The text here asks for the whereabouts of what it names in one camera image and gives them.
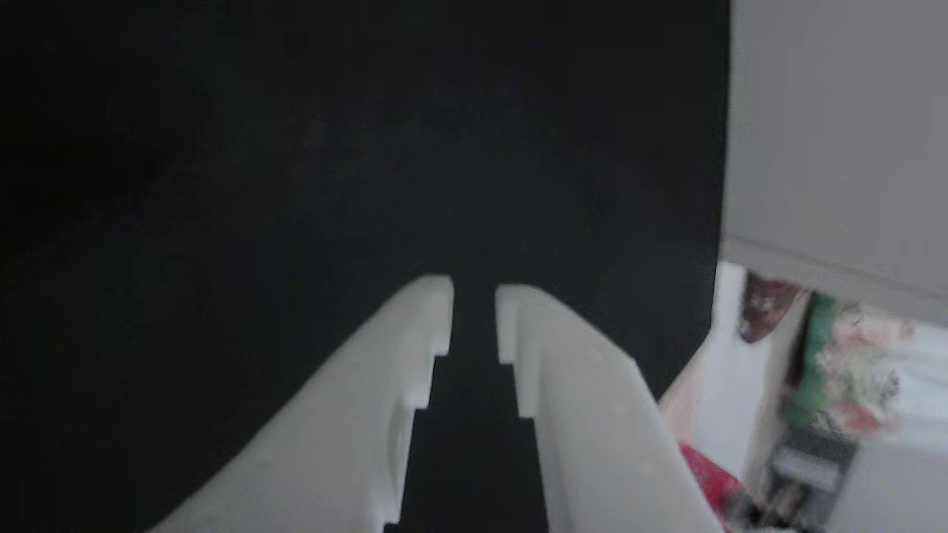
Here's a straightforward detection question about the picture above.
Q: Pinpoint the black desk mat grey logo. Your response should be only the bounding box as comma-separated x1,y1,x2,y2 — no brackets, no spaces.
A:
0,0,732,533

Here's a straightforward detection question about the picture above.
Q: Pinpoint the floral green cloth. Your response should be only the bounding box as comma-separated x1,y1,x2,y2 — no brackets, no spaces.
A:
787,292,948,454

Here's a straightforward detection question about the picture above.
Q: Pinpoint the dark red patterned slipper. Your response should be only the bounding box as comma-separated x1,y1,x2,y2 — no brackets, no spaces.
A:
738,269,806,346

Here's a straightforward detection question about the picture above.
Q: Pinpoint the grey device box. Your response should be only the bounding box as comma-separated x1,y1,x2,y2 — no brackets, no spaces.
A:
761,425,861,513

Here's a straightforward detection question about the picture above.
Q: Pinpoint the red printed box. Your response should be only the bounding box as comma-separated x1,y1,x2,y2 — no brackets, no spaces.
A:
678,442,746,520

